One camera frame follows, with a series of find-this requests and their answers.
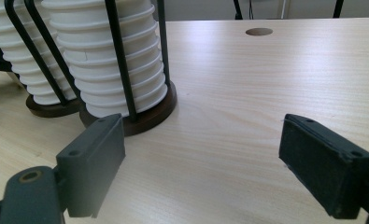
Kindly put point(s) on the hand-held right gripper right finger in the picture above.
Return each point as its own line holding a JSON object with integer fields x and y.
{"x": 325, "y": 165}

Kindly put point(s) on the stack of white paper cups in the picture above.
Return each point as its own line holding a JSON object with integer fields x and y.
{"x": 14, "y": 56}
{"x": 92, "y": 62}

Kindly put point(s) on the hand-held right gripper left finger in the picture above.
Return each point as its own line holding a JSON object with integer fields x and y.
{"x": 92, "y": 161}

